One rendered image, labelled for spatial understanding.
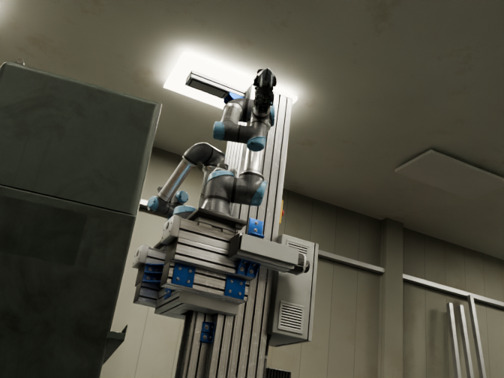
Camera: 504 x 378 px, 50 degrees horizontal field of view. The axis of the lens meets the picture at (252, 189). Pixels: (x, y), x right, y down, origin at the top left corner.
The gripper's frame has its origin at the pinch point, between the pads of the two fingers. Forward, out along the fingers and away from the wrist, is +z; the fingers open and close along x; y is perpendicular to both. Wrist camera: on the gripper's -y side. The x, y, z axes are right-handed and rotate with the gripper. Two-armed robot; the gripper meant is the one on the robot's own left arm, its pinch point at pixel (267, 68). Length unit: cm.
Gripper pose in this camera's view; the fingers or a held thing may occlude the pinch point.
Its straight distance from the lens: 204.7
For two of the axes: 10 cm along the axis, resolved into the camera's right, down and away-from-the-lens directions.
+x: -10.0, -0.2, -0.7
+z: 0.8, -4.1, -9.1
